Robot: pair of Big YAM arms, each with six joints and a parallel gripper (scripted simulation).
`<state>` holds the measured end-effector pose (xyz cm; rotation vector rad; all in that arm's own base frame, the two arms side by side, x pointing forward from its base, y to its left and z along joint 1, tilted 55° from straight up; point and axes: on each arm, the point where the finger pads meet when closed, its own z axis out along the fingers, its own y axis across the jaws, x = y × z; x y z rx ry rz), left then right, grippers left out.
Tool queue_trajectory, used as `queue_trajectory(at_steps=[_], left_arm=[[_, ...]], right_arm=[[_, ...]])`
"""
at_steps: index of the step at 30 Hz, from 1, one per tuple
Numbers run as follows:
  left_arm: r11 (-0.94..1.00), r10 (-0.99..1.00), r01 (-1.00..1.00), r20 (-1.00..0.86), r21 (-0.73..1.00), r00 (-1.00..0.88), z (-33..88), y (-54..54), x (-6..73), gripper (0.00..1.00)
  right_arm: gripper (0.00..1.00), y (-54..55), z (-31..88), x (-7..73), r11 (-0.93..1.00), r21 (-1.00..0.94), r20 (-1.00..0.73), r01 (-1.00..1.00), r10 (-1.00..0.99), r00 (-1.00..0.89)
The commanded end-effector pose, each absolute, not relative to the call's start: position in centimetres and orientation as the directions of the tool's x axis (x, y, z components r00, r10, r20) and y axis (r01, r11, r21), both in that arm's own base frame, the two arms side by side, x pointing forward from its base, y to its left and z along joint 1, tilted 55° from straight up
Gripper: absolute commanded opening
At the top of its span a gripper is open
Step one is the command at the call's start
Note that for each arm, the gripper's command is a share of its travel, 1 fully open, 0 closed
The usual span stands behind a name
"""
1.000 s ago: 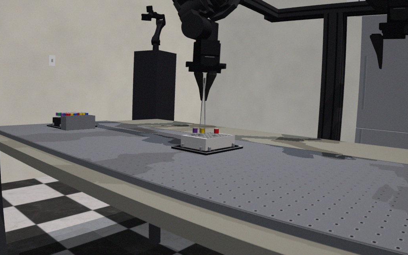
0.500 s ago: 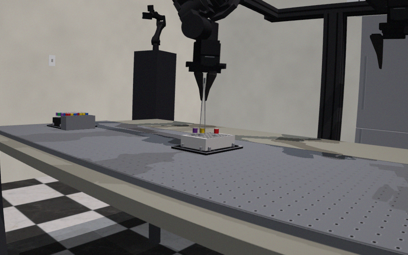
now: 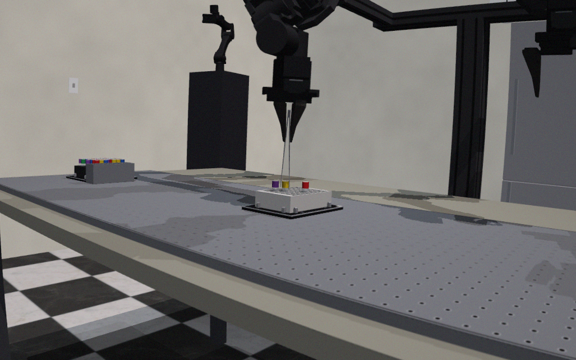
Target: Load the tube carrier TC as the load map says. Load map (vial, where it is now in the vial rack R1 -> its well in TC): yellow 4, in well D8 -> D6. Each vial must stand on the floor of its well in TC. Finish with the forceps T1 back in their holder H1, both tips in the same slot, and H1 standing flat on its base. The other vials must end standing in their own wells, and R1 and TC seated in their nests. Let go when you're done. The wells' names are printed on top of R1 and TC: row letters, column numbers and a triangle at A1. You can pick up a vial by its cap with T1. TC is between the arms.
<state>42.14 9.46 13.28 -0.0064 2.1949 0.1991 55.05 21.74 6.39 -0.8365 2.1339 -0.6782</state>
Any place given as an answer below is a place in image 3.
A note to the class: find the white rectangular rack with grid of holes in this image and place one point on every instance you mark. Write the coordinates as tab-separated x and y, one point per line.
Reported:
313	199

